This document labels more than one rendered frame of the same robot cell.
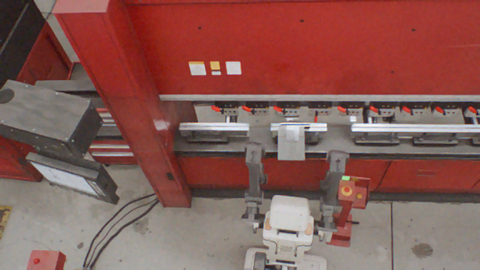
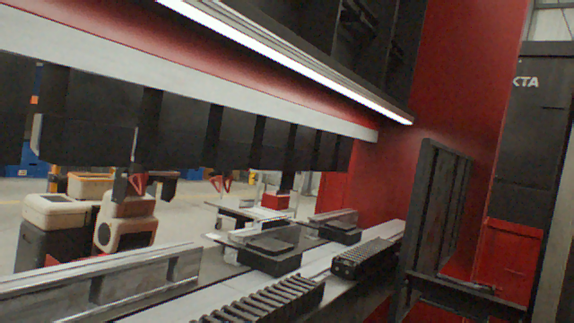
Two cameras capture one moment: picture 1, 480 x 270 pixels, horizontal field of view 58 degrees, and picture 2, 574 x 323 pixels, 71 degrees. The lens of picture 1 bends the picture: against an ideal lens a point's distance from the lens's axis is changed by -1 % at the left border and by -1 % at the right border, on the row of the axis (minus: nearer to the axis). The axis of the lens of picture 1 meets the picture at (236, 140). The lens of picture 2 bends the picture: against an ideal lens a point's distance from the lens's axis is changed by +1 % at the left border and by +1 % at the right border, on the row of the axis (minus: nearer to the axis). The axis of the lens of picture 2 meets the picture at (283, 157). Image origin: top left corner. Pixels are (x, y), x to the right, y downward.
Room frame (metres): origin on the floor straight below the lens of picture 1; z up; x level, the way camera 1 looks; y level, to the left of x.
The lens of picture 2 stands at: (2.09, -1.73, 1.29)
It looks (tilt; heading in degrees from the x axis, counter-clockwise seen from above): 3 degrees down; 110
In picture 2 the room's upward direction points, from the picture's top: 10 degrees clockwise
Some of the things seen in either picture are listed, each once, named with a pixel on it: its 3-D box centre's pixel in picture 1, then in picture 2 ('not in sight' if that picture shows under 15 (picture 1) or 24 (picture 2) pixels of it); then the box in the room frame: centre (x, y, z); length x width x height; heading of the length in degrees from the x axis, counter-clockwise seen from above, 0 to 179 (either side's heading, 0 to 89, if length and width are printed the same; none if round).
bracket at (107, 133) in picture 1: (95, 143); not in sight; (1.59, 0.94, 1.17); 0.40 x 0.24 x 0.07; 80
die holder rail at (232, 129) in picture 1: (214, 129); (334, 222); (1.73, 0.15, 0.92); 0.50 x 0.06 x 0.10; 80
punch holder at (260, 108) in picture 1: (257, 103); (317, 150); (1.67, -0.17, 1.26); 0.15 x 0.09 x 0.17; 80
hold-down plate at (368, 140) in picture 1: (376, 140); not in sight; (1.47, -0.98, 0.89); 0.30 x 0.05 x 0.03; 80
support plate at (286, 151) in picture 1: (291, 143); (245, 208); (1.49, -0.37, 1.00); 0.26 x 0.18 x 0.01; 170
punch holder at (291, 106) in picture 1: (288, 103); (293, 146); (1.63, -0.37, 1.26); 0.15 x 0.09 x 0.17; 80
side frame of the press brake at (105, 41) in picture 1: (153, 91); (400, 182); (1.98, 0.54, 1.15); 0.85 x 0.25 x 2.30; 170
